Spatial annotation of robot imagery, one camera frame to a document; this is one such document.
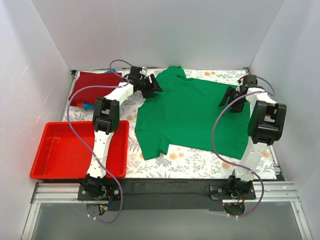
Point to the green t shirt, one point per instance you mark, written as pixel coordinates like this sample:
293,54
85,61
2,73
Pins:
184,115

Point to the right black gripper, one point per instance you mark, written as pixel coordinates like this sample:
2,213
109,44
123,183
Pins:
235,94

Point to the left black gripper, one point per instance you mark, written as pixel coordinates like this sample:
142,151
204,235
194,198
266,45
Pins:
147,85

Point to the red plastic tray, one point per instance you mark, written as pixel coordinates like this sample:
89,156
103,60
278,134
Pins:
61,155

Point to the floral table cloth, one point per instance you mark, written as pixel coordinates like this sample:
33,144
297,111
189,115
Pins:
180,162

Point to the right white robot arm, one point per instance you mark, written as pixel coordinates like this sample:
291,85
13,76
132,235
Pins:
266,125

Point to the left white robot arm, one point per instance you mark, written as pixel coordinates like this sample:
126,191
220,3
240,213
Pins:
106,120

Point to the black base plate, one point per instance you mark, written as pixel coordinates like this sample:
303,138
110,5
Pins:
165,193

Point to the folded blue t shirt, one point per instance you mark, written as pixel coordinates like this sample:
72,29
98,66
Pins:
89,79

